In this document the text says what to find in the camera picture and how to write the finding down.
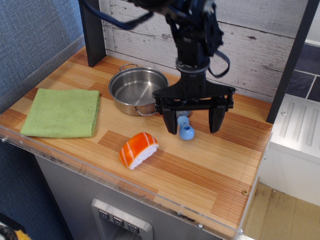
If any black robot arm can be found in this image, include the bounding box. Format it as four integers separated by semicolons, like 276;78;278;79
81;0;236;135

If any small steel pot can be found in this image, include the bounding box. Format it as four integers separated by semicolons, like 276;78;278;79
108;63;169;117

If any black frame post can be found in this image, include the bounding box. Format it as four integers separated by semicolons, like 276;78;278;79
266;0;320;124
79;0;106;67

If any left black frame post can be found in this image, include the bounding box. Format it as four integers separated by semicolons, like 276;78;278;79
79;0;106;67

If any clear acrylic edge strip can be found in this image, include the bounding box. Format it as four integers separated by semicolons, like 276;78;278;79
0;127;244;240

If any silver dispenser panel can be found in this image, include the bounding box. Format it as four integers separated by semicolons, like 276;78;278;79
91;198;154;240

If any green cloth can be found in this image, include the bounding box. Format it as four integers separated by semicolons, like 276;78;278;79
20;88;100;138

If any yellow object at corner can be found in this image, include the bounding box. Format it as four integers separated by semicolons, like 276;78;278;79
8;230;31;240

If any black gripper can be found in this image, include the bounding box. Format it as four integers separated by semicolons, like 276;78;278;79
153;70;236;135

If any right black frame post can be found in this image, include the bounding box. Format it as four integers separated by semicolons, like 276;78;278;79
266;0;320;124

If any toy salmon sushi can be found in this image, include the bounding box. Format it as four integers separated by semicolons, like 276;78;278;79
118;132;159;170

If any white ribbed side counter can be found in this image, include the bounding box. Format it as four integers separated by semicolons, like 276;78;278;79
258;94;320;205

